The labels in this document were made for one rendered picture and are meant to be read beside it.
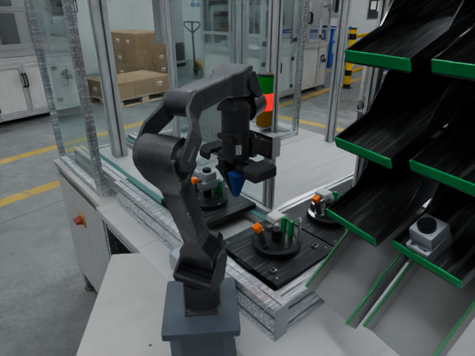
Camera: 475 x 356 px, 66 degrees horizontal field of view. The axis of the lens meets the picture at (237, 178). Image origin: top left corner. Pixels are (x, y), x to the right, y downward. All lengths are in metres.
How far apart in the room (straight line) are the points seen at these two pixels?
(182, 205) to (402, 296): 0.51
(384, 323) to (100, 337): 0.66
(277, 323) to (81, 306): 1.68
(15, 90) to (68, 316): 4.33
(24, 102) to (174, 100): 5.76
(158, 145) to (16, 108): 5.77
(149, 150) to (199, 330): 0.37
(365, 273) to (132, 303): 0.62
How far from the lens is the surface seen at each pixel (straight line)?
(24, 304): 2.60
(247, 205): 1.27
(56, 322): 2.41
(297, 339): 0.99
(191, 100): 0.53
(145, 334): 1.02
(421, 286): 0.86
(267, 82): 1.10
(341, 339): 1.02
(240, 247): 1.07
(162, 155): 0.50
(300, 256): 1.06
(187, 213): 0.59
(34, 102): 6.32
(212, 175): 1.25
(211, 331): 0.73
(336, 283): 0.90
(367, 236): 0.74
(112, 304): 1.12
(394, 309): 0.86
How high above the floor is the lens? 1.61
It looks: 26 degrees down
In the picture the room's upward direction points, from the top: straight up
